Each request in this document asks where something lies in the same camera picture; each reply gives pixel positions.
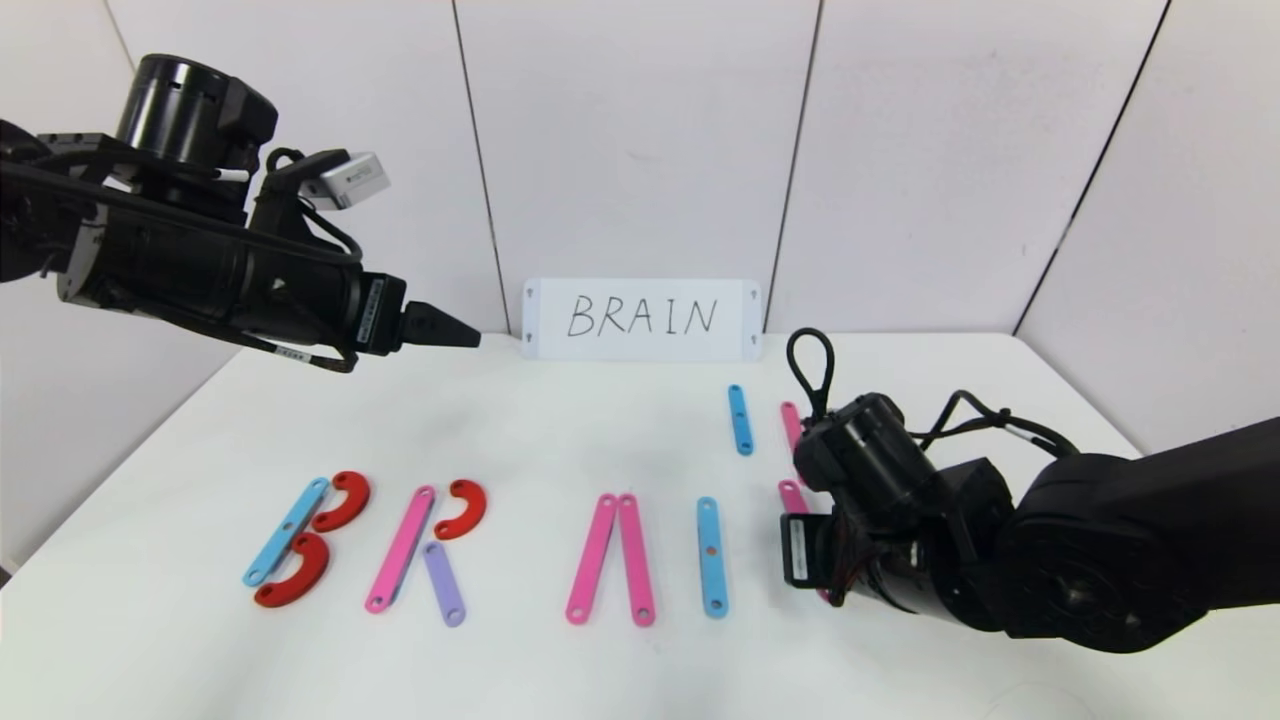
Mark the long blue wooden bar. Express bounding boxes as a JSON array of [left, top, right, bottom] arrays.
[[696, 497, 728, 619], [243, 477, 331, 588]]

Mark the small red wooden arc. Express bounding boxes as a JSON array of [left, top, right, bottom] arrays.
[[434, 479, 488, 541]]

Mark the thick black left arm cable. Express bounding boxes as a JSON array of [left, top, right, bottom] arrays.
[[160, 315, 360, 375]]

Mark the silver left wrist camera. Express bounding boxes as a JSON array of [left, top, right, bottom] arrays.
[[300, 152, 391, 209]]

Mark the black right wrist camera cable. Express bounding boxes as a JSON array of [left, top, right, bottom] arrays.
[[786, 327, 837, 426]]

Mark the short purple wooden bar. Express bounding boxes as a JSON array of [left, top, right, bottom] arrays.
[[422, 541, 468, 628]]

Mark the white BRAIN sign card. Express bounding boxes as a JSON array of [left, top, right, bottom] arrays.
[[522, 278, 763, 363]]

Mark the short blue wooden bar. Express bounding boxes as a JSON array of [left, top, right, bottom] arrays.
[[727, 384, 754, 457]]

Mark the large red wooden arc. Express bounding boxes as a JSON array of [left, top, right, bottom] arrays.
[[253, 532, 330, 609], [310, 471, 371, 533]]

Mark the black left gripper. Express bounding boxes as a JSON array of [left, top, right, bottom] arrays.
[[237, 231, 483, 358]]

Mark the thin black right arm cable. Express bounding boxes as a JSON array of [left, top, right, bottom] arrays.
[[905, 390, 1084, 459]]

